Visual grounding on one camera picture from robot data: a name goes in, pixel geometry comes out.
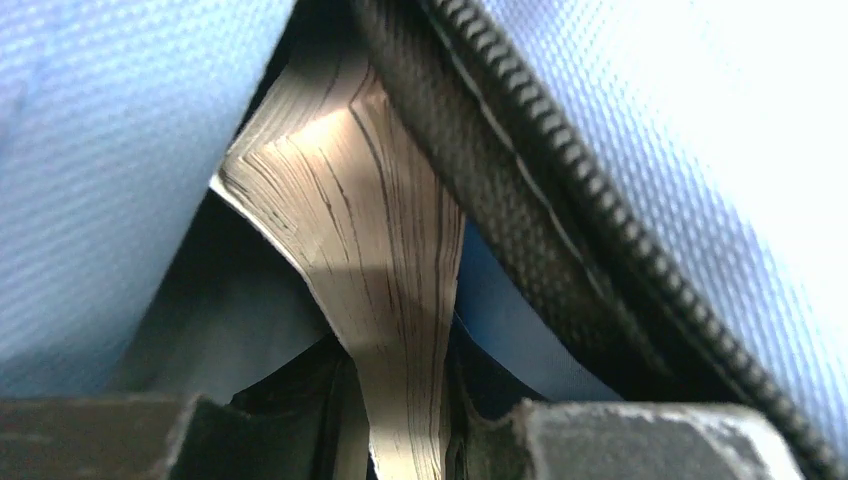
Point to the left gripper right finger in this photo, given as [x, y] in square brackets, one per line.
[619, 440]

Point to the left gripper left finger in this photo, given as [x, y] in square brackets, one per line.
[149, 437]

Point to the yellow treehouse book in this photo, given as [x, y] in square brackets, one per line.
[327, 173]

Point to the blue backpack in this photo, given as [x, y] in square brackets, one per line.
[654, 196]

